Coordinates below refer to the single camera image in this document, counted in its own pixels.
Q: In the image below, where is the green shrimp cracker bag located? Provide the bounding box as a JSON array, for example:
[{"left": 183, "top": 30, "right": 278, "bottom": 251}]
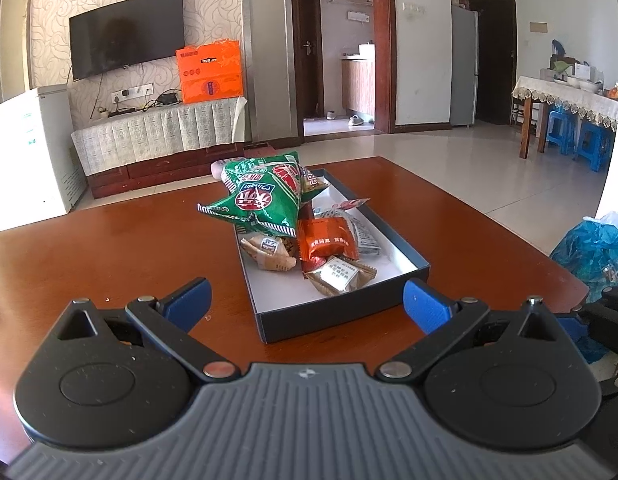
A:
[{"left": 196, "top": 152, "right": 301, "bottom": 238}]

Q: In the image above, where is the purple detergent bottle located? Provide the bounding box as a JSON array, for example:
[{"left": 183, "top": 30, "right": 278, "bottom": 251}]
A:
[{"left": 210, "top": 159, "right": 228, "bottom": 180}]

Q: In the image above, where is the tv cabinet with lace cloth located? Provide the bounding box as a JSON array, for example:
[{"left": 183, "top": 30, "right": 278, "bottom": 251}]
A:
[{"left": 72, "top": 96, "right": 247, "bottom": 198}]

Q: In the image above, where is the white red small packet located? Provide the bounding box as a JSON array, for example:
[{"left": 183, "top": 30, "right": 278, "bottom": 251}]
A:
[{"left": 313, "top": 198, "right": 369, "bottom": 218}]

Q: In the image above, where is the white wall power strip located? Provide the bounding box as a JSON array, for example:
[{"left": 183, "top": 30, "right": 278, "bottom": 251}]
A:
[{"left": 111, "top": 82, "right": 154, "bottom": 104}]

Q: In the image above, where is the kitchen wooden cabinet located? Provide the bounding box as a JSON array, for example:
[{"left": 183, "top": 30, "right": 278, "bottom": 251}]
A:
[{"left": 341, "top": 44, "right": 376, "bottom": 122}]

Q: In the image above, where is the clear silver candy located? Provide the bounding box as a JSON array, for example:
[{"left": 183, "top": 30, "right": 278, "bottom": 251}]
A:
[{"left": 347, "top": 217, "right": 382, "bottom": 257}]

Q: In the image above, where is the black router box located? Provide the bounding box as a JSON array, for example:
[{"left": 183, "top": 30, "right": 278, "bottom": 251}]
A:
[{"left": 156, "top": 90, "right": 181, "bottom": 106}]

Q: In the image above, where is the orange square snack packet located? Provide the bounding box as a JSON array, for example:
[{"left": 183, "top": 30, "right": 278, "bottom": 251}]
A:
[{"left": 297, "top": 217, "right": 360, "bottom": 269}]

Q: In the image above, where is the blue plastic stool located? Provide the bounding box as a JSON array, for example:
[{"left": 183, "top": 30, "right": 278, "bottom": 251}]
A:
[
  {"left": 574, "top": 122, "right": 615, "bottom": 172},
  {"left": 545, "top": 106, "right": 577, "bottom": 155}
]

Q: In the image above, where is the dark blue cardboard box tray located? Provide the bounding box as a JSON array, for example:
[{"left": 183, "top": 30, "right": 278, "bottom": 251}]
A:
[{"left": 232, "top": 167, "right": 432, "bottom": 345}]

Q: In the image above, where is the white chest freezer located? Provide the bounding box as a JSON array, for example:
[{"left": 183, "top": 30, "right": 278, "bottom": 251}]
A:
[{"left": 0, "top": 84, "right": 87, "bottom": 231}]

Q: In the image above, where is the blue plastic bag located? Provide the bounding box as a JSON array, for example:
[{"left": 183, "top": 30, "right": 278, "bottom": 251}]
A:
[{"left": 548, "top": 211, "right": 618, "bottom": 366}]

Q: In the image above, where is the wall mounted black television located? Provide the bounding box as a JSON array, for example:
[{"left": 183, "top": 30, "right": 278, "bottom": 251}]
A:
[{"left": 70, "top": 0, "right": 185, "bottom": 80}]

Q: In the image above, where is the tan crinkled snack packet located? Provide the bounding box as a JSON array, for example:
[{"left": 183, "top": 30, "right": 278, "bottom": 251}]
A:
[{"left": 239, "top": 233, "right": 297, "bottom": 272}]

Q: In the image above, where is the red floor mat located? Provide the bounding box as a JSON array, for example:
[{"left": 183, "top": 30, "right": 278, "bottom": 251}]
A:
[{"left": 244, "top": 143, "right": 277, "bottom": 158}]

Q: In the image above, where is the tan labelled pastry packet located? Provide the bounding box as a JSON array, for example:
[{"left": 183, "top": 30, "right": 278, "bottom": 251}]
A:
[{"left": 305, "top": 256, "right": 377, "bottom": 297}]

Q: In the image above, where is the dining table with lace cloth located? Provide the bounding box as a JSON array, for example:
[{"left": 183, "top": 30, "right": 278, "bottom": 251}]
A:
[{"left": 512, "top": 76, "right": 618, "bottom": 159}]

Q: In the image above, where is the orange cardboard gift box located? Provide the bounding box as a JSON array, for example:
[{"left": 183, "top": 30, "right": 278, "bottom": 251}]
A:
[{"left": 175, "top": 39, "right": 244, "bottom": 104}]

